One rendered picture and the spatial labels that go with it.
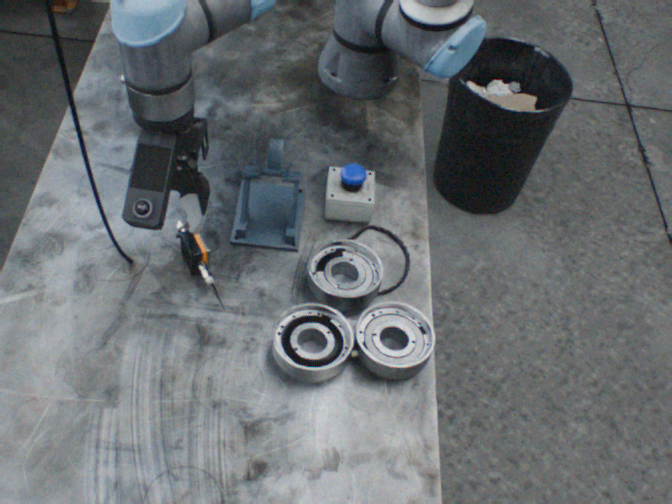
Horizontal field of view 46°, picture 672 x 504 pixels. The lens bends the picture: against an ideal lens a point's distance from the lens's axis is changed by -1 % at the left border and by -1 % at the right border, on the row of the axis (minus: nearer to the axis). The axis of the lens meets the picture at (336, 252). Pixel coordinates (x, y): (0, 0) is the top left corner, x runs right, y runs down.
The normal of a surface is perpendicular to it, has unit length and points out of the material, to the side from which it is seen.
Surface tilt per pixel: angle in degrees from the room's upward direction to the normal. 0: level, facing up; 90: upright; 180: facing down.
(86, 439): 0
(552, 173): 0
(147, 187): 34
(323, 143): 0
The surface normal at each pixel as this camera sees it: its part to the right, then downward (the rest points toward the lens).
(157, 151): 0.02, -0.13
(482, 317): 0.11, -0.65
